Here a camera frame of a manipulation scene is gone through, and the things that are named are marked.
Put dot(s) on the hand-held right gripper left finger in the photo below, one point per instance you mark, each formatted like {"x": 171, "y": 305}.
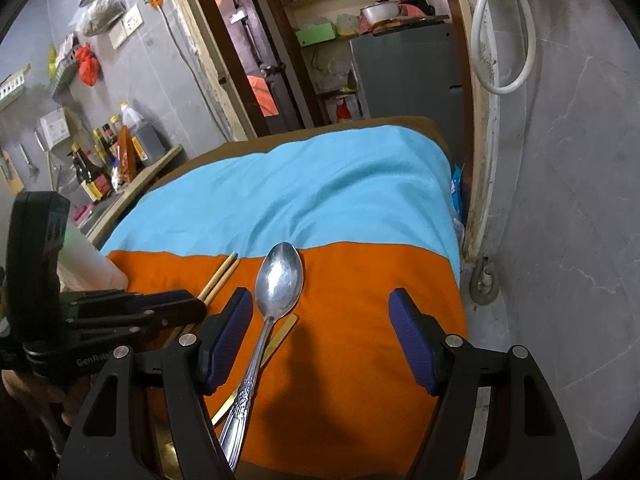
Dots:
{"x": 227, "y": 340}

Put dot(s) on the red plastic bag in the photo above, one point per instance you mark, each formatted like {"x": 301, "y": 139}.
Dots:
{"x": 88, "y": 67}

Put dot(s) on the brown food packet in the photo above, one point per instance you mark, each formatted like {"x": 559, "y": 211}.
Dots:
{"x": 129, "y": 157}

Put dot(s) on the white wall socket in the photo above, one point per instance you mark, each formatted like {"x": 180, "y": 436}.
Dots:
{"x": 134, "y": 20}

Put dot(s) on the white and blue packet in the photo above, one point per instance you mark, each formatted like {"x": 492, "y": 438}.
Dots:
{"x": 117, "y": 175}

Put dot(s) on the person's left hand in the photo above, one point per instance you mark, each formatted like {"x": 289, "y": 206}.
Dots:
{"x": 35, "y": 390}

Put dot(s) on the green box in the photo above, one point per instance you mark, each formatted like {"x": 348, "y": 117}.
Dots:
{"x": 316, "y": 35}

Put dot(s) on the brown wooden door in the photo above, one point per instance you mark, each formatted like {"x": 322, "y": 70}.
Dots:
{"x": 250, "y": 50}

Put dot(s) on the white hanging box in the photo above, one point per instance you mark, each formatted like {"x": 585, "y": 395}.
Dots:
{"x": 55, "y": 126}

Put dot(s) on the seasoning packets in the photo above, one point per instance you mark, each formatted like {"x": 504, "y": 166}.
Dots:
{"x": 62, "y": 50}

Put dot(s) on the large oil jug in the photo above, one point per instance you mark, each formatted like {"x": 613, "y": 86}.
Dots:
{"x": 142, "y": 132}

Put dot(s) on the gold metal spoon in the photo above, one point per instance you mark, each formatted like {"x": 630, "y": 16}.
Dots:
{"x": 280, "y": 332}

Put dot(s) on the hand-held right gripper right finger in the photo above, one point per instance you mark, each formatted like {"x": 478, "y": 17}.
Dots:
{"x": 412, "y": 340}

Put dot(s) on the blue and white bag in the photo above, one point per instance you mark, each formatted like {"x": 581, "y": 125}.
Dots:
{"x": 458, "y": 190}

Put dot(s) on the tall dark sauce bottle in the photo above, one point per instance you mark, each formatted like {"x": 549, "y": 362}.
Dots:
{"x": 100, "y": 180}

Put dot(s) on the pink sponge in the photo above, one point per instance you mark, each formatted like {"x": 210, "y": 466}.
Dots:
{"x": 82, "y": 215}

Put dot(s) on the white wall switch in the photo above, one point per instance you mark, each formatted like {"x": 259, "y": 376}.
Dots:
{"x": 119, "y": 36}

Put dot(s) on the metal pot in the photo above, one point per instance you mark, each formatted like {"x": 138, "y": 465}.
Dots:
{"x": 380, "y": 12}

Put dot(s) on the striped cloth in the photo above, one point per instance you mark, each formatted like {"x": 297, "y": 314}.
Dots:
{"x": 350, "y": 200}

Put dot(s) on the door frame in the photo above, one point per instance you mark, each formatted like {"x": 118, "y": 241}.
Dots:
{"x": 480, "y": 160}

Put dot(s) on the dark sauce bottle red cap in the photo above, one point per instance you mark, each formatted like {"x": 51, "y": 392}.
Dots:
{"x": 111, "y": 137}

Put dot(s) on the grey wall shelf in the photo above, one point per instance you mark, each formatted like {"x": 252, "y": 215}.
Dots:
{"x": 65, "y": 77}

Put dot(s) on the wooden chopsticks pair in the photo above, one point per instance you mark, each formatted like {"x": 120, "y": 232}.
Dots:
{"x": 225, "y": 280}
{"x": 217, "y": 280}

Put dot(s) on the white plastic utensil holder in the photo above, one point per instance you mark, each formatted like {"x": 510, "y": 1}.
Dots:
{"x": 97, "y": 265}

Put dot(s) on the dark sauce bottle yellow cap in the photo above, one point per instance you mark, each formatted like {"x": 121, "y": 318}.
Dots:
{"x": 82, "y": 175}

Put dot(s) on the pink cloth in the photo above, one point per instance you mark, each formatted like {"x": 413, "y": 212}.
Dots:
{"x": 415, "y": 10}

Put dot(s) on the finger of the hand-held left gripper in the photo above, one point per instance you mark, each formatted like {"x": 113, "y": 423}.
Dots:
{"x": 150, "y": 300}
{"x": 165, "y": 316}

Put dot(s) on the clear bag of dried goods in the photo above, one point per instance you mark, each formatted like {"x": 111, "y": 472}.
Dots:
{"x": 102, "y": 10}

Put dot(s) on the white wall basket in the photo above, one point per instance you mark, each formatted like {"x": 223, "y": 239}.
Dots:
{"x": 12, "y": 87}

